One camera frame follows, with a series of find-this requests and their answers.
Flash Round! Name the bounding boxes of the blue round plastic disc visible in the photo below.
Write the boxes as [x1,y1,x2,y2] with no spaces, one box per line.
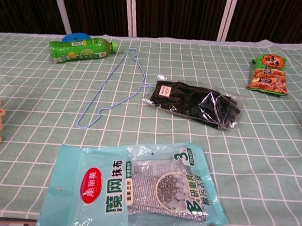
[62,31,91,44]

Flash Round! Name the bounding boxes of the black gloves in clear bag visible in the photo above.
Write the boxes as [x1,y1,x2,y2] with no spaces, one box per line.
[140,73,246,133]

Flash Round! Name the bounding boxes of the teal cleaning cloth package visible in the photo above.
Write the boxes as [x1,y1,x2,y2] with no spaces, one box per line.
[34,135,233,226]

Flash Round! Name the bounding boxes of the green tea plastic bottle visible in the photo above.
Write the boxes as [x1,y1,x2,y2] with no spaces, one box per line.
[48,34,119,67]

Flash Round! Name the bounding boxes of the green white checkered tablecloth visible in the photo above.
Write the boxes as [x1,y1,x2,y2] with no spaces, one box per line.
[0,27,302,226]

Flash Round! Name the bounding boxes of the green orange snack bag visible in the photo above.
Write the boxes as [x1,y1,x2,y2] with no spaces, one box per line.
[245,52,291,97]

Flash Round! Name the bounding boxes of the light blue wire hanger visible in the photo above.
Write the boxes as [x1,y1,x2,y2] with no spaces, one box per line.
[76,46,157,132]

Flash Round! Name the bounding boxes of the white partition post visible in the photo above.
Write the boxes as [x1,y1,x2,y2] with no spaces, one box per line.
[124,0,139,38]
[50,0,74,36]
[216,0,240,43]

